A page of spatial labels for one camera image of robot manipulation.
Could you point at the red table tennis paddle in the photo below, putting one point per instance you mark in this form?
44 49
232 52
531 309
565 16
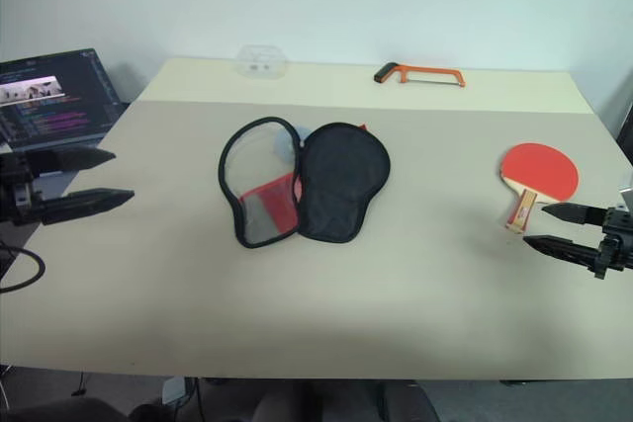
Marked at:
541 170

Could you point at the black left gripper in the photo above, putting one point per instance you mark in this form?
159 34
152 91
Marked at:
17 190

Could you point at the black red paddle case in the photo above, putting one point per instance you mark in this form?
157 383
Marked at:
341 180

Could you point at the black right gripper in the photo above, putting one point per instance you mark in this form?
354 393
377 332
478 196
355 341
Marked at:
618 244

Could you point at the clear plastic container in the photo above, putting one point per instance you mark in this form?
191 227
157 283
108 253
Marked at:
261 65

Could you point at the open laptop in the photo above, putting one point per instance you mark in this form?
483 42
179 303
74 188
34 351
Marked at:
49 101

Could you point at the orange hacksaw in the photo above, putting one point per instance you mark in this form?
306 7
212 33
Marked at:
430 72

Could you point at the small white box under table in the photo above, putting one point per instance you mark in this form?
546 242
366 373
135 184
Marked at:
174 390

